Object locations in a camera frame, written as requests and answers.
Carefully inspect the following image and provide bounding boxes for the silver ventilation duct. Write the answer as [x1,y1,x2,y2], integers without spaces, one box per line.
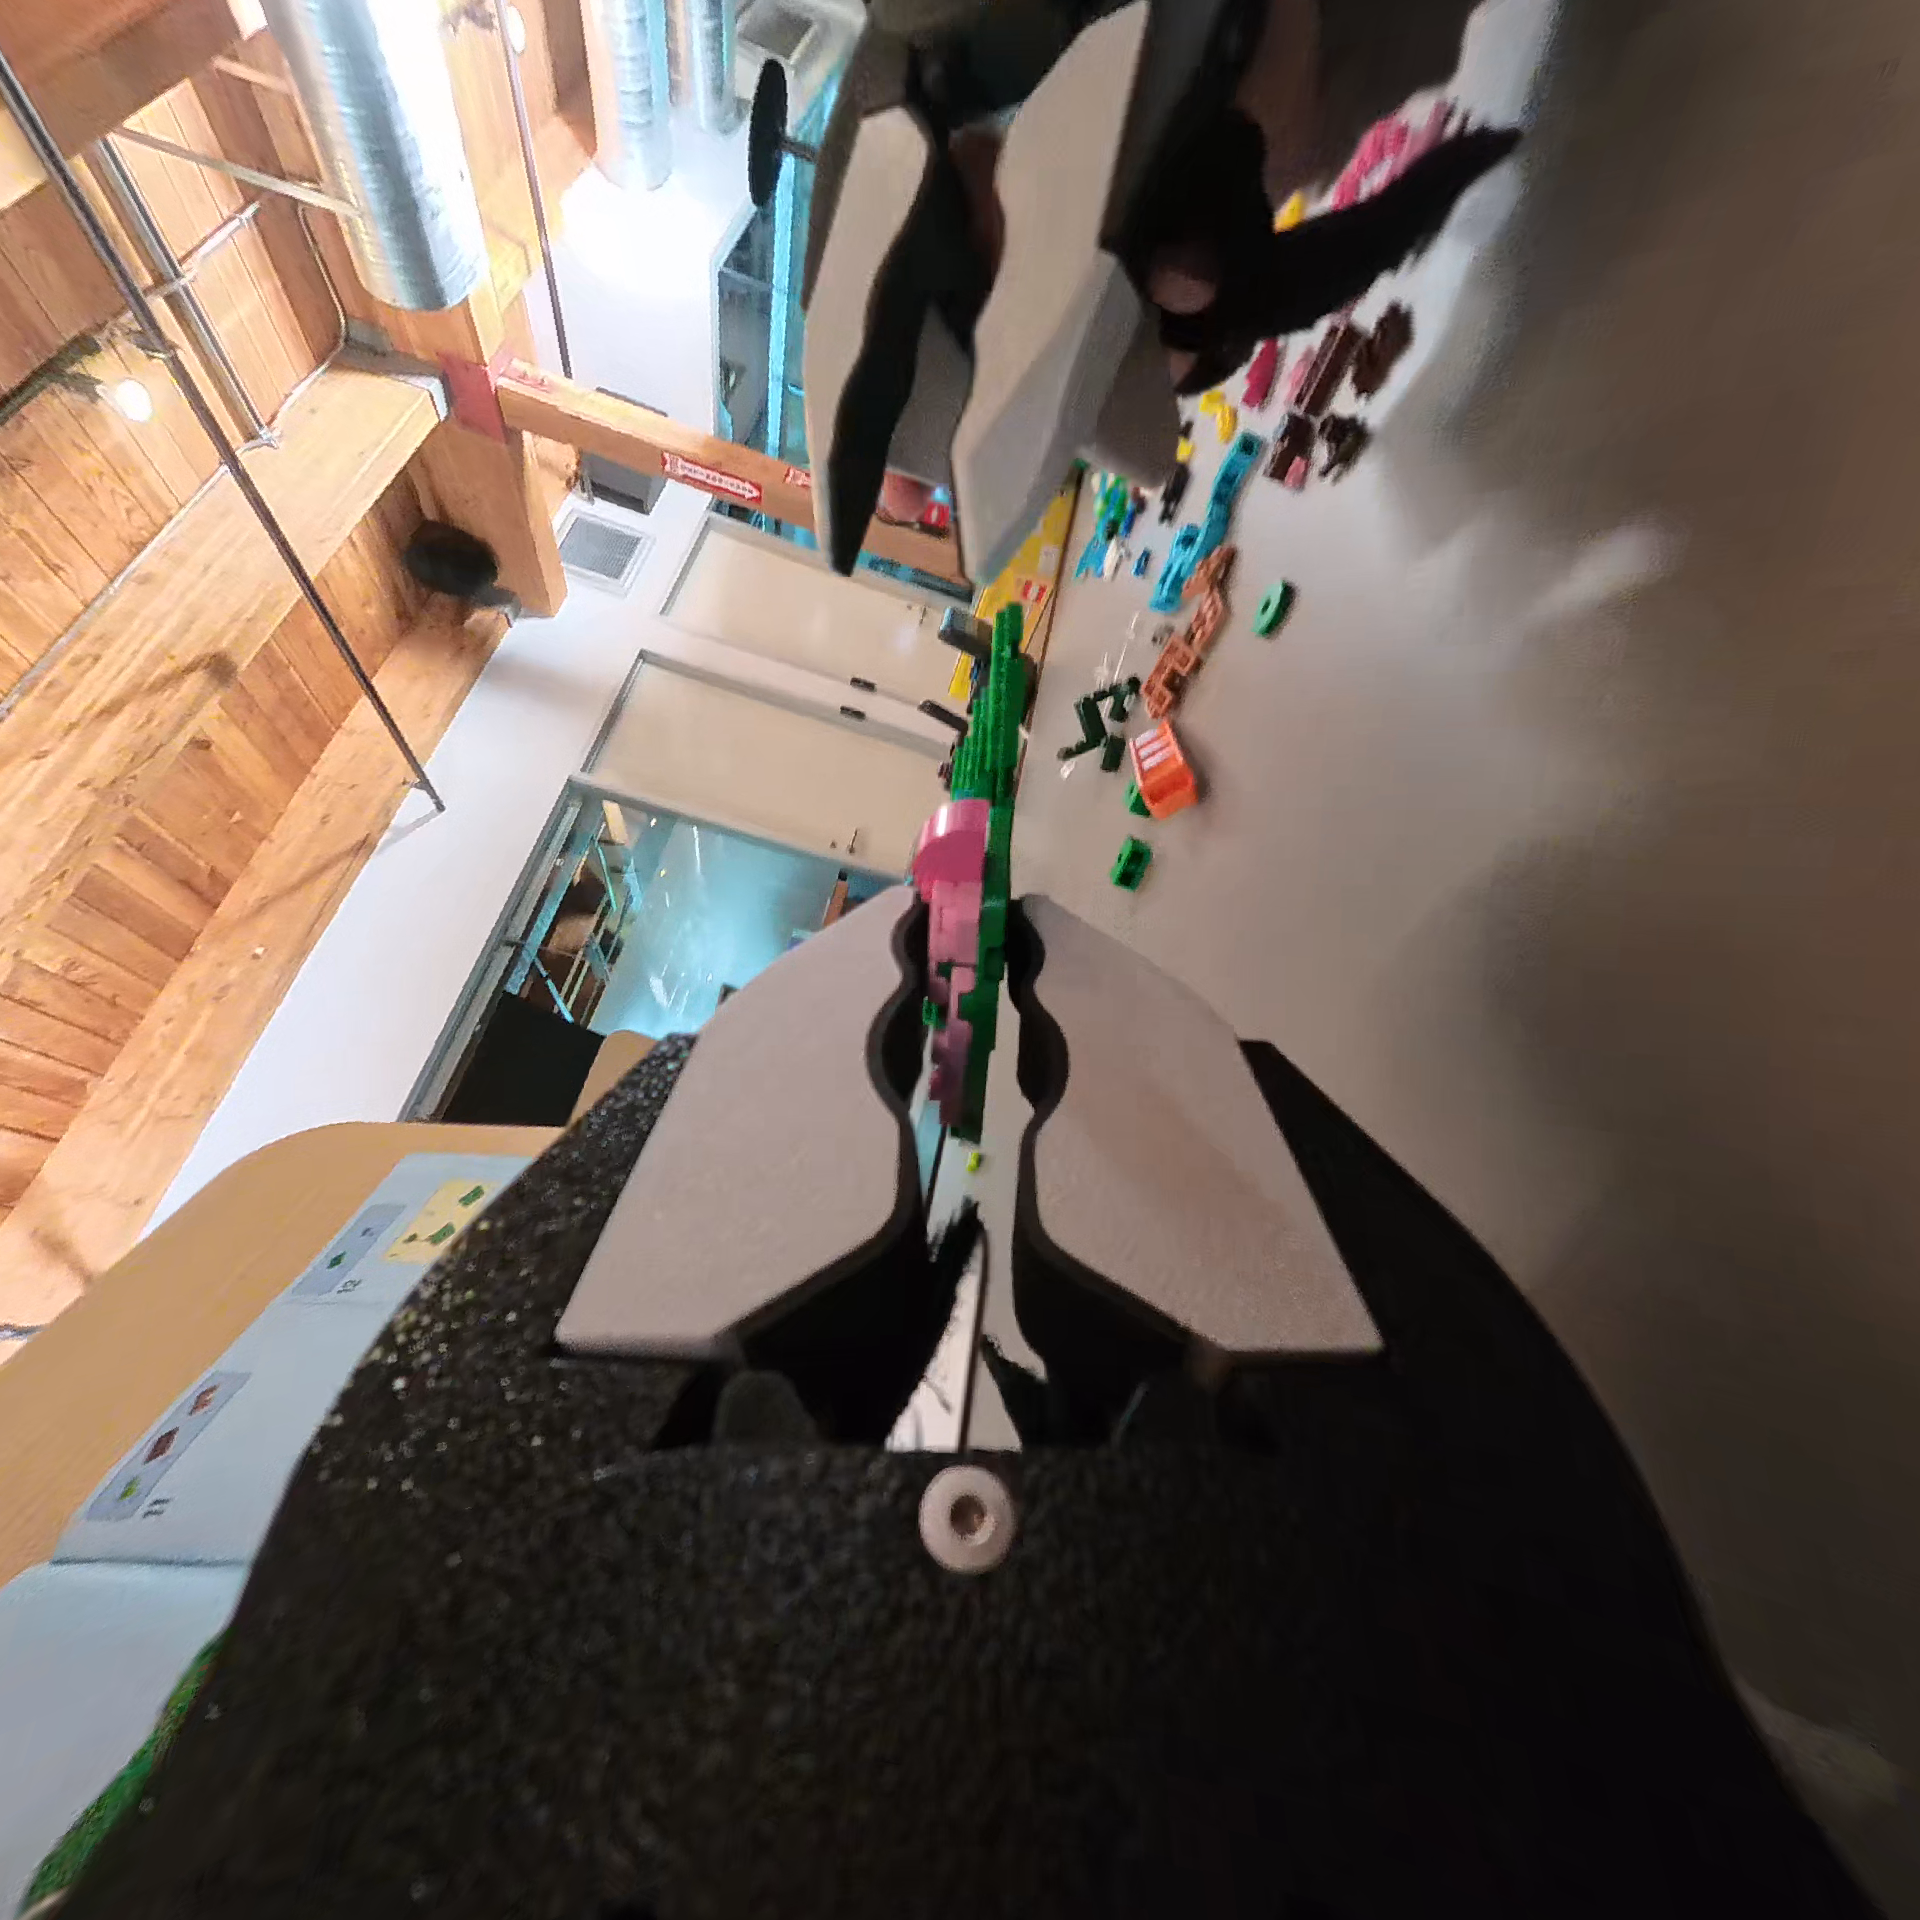
[596,0,676,193]
[298,0,491,314]

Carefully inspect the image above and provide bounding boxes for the green and pink lego model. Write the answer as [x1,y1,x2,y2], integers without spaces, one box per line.
[907,599,1041,1146]

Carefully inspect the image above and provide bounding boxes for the pink lego bricks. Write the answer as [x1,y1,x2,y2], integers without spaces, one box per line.
[1246,95,1469,409]

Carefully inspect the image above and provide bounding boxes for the black round disc stand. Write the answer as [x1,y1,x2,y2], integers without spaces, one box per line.
[746,61,823,206]

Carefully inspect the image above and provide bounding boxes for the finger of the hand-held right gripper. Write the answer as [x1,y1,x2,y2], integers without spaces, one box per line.
[949,0,1187,589]
[802,109,947,584]

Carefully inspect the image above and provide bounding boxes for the metal ceiling rod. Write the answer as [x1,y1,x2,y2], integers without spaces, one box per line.
[0,54,453,816]

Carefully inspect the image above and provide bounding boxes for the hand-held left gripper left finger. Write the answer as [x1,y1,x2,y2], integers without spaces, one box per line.
[558,886,923,1368]

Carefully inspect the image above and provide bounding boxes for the wooden booklet stand board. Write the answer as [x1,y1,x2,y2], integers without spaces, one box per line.
[0,1122,579,1585]

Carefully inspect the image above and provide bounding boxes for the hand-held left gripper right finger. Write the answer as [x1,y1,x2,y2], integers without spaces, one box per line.
[1014,893,1386,1376]

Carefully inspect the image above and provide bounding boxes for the grey wall vent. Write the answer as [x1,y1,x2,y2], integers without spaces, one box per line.
[556,504,657,586]

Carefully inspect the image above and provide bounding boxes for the yellow lego box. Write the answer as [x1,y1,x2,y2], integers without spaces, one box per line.
[996,478,1085,641]

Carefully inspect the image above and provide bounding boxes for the lego instruction booklet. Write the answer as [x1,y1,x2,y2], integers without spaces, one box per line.
[0,1177,505,1914]

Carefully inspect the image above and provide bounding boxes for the scattered mixed-colour lego bricks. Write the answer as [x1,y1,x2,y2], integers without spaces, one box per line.
[1049,299,1419,894]

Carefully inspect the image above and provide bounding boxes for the wooden ceiling beam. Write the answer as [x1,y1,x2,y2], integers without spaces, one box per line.
[487,360,975,589]

